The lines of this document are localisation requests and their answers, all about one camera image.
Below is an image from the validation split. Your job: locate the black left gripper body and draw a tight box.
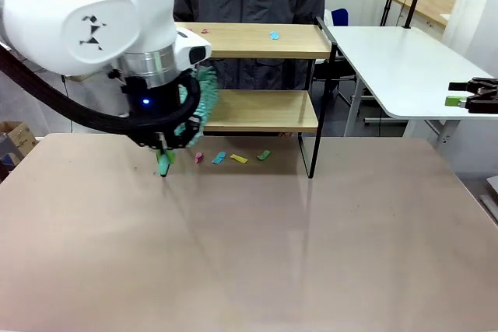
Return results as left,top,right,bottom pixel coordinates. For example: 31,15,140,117
121,74,205,151

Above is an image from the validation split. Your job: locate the teal microfiber duster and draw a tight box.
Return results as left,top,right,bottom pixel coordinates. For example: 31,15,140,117
165,65,219,168

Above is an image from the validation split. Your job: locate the blue chair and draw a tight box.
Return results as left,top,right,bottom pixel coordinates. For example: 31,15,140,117
330,8,350,28

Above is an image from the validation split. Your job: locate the flat tan cardboard piece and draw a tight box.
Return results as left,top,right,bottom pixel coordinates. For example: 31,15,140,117
64,73,106,84

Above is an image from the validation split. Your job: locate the light wooden desk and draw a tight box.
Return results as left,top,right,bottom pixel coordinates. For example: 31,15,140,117
388,0,457,29

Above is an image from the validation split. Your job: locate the grey metal frame rail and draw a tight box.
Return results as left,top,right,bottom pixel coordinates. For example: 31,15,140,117
479,176,498,226

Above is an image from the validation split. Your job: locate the brown cardboard box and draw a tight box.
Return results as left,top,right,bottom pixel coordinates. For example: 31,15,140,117
0,121,39,172

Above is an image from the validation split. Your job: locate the black braided cable hose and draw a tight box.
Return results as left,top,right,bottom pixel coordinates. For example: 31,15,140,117
0,42,203,142

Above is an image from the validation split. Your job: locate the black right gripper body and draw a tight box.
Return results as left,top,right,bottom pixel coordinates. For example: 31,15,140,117
465,77,498,115

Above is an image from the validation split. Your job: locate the large white table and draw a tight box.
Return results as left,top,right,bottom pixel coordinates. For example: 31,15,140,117
325,25,498,150

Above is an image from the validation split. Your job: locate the wooden black-framed two-tier shelf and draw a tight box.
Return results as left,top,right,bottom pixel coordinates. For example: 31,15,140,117
173,16,339,180

